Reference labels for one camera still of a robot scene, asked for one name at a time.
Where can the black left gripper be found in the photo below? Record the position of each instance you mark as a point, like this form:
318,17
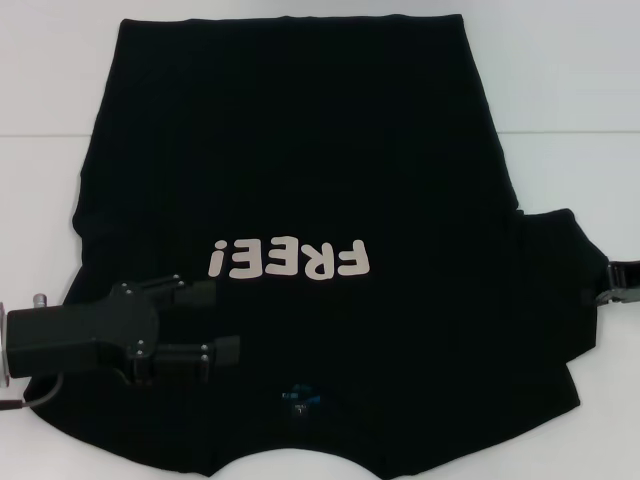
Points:
75,335

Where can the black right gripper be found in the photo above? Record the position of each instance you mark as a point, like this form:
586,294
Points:
632,280

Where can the black shirt with FREE print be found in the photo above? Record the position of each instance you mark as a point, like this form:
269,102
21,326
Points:
350,150

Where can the silver connector on left gripper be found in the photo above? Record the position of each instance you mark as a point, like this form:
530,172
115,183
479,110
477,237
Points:
40,301

